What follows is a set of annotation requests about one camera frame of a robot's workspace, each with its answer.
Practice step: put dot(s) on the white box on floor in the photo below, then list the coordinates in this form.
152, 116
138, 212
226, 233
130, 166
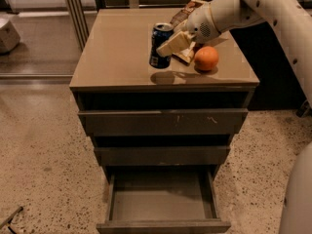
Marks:
9, 36

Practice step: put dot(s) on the grey open bottom drawer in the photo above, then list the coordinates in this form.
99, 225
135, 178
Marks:
169, 201

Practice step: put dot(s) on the small grey floor device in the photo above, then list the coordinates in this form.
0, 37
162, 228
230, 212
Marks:
304, 110

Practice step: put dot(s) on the grey middle drawer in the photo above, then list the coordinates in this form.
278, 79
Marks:
161, 156

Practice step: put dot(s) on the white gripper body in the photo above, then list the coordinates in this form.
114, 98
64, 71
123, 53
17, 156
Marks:
199, 23

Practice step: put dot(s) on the grey drawer cabinet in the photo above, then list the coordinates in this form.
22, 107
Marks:
113, 74

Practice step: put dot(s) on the grey top drawer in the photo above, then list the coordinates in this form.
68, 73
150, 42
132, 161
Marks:
183, 122

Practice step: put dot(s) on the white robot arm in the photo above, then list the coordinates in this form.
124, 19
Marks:
292, 26

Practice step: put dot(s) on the orange fruit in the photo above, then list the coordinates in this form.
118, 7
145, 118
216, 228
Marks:
206, 58

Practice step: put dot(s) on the blue pepsi can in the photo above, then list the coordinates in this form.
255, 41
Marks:
161, 32

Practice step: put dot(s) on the dark metal bar on floor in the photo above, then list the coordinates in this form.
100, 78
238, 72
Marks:
8, 220

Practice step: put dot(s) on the brown chip bag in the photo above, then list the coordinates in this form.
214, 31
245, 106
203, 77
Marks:
186, 56

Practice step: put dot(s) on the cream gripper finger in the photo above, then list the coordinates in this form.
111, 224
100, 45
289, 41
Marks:
178, 42
181, 26

